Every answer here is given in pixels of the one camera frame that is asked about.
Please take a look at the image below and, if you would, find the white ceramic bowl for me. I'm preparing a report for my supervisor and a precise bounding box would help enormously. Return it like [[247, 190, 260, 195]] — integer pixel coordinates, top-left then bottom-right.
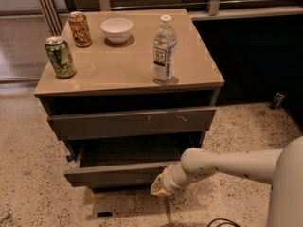
[[100, 18, 133, 44]]

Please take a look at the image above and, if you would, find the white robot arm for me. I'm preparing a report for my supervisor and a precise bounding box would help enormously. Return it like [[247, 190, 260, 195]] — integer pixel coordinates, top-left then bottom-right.
[[151, 137, 303, 227]]

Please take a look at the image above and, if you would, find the green drink can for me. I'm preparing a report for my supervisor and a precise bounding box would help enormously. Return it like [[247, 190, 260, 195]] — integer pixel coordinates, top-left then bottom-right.
[[45, 36, 77, 79]]

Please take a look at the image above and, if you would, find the dark floor slot plate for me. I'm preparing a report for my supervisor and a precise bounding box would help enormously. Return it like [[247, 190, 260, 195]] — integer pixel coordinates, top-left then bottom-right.
[[97, 212, 113, 218]]

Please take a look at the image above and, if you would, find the grey drawer cabinet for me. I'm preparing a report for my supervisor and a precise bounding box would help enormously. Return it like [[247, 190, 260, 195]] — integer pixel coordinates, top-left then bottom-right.
[[33, 9, 225, 194]]

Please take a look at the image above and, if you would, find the orange drink can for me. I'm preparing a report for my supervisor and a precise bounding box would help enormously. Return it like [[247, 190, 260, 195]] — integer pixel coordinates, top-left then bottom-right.
[[68, 11, 93, 47]]

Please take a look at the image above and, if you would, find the grey drawer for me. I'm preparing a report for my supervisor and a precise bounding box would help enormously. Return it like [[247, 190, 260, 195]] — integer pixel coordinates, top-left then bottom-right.
[[64, 137, 201, 189], [47, 107, 216, 141]]

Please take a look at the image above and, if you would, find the small black floor object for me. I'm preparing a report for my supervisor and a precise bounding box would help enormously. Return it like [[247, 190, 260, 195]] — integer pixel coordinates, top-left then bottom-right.
[[269, 92, 285, 110]]

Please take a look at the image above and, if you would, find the clear plastic tea bottle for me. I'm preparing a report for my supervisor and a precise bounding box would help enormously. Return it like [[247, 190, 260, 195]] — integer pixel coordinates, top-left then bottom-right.
[[152, 15, 177, 84]]

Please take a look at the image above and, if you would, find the black cable on floor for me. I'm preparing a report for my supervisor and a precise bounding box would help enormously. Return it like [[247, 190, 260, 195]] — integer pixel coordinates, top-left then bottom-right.
[[206, 218, 241, 227]]

